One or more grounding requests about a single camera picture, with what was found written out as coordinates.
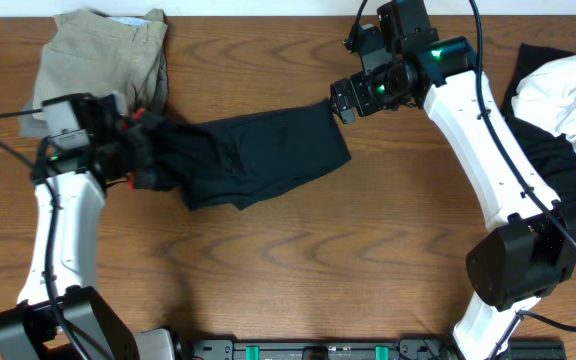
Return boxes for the folded khaki pants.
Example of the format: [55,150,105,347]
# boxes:
[32,9,168,113]

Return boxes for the black garment with logo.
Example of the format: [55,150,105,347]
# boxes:
[500,44,576,203]

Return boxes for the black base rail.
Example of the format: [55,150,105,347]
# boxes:
[187,338,568,360]

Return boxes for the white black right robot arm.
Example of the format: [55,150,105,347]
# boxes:
[331,30,576,359]

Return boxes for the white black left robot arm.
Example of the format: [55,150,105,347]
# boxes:
[0,112,177,359]

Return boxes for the white crumpled shirt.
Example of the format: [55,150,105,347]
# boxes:
[511,55,576,153]

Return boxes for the black leggings red waistband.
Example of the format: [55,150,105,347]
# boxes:
[120,101,351,210]

